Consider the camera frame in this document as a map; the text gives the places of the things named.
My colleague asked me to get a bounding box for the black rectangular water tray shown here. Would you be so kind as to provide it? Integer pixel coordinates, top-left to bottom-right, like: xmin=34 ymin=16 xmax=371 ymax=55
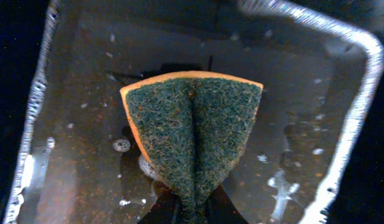
xmin=4 ymin=1 xmax=384 ymax=223

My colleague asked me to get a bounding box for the yellow green scrub sponge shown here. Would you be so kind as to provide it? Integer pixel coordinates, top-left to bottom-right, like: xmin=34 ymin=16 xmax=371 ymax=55
xmin=120 ymin=71 xmax=263 ymax=223

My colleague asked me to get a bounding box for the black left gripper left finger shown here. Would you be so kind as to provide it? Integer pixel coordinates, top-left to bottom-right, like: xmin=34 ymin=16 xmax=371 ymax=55
xmin=138 ymin=189 xmax=182 ymax=224

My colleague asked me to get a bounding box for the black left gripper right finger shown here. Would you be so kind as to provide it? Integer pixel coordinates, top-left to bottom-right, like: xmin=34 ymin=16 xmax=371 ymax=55
xmin=205 ymin=185 xmax=248 ymax=224

